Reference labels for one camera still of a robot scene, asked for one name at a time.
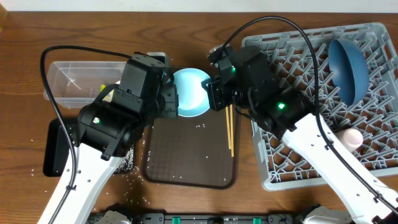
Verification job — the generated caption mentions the light blue rice bowl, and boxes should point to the light blue rice bowl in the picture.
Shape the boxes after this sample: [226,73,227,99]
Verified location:
[174,68,210,118]

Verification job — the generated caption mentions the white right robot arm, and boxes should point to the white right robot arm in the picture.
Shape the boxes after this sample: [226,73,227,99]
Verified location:
[202,46,397,223]

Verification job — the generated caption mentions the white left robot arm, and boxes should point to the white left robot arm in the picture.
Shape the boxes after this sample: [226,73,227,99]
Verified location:
[39,52,178,223]

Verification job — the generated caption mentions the dark blue plate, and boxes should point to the dark blue plate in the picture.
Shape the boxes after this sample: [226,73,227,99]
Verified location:
[328,39,369,106]

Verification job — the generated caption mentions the grey dishwasher rack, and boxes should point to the grey dishwasher rack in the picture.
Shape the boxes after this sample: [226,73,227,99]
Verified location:
[237,22,398,192]

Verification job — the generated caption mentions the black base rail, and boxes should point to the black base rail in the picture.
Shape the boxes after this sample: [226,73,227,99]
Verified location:
[86,203,355,224]

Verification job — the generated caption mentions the clear plastic bin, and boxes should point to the clear plastic bin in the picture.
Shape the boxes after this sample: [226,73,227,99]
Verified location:
[47,61,126,109]

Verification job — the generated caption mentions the spilled white rice pile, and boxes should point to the spilled white rice pile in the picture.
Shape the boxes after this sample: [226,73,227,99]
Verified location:
[114,146,134,174]

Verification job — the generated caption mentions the yellow foil snack wrapper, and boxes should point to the yellow foil snack wrapper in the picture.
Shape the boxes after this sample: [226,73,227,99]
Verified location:
[98,84,114,103]

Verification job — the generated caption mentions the dark brown serving tray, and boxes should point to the dark brown serving tray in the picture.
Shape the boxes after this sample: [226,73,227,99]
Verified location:
[141,65,242,190]

